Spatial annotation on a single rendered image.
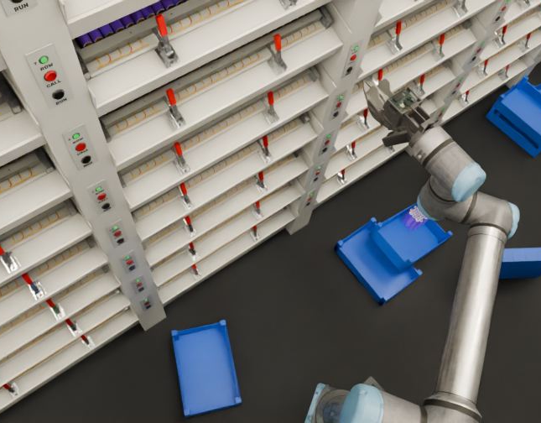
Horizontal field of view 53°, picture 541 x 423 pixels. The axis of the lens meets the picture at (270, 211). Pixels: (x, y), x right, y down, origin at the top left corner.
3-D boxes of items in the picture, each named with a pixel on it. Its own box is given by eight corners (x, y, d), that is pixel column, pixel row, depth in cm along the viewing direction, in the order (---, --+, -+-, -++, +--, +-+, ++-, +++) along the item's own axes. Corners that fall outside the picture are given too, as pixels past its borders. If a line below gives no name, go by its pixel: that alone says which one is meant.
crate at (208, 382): (241, 404, 198) (241, 402, 191) (185, 418, 194) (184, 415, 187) (225, 325, 210) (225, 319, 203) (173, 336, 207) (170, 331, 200)
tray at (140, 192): (324, 101, 150) (336, 87, 141) (129, 212, 131) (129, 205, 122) (284, 40, 151) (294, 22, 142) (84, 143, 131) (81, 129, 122)
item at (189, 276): (292, 220, 219) (303, 213, 205) (161, 305, 199) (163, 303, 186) (264, 177, 219) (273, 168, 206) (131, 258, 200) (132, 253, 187)
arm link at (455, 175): (451, 211, 128) (468, 190, 119) (415, 172, 132) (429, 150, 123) (479, 190, 131) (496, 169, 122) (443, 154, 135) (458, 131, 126)
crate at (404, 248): (410, 209, 239) (420, 198, 233) (442, 244, 233) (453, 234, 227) (367, 234, 222) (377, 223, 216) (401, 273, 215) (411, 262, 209)
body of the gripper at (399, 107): (407, 83, 131) (442, 118, 127) (397, 105, 138) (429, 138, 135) (383, 97, 128) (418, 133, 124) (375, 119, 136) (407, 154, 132)
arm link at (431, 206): (453, 231, 140) (472, 209, 129) (409, 215, 141) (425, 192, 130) (460, 201, 144) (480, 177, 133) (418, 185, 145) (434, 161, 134)
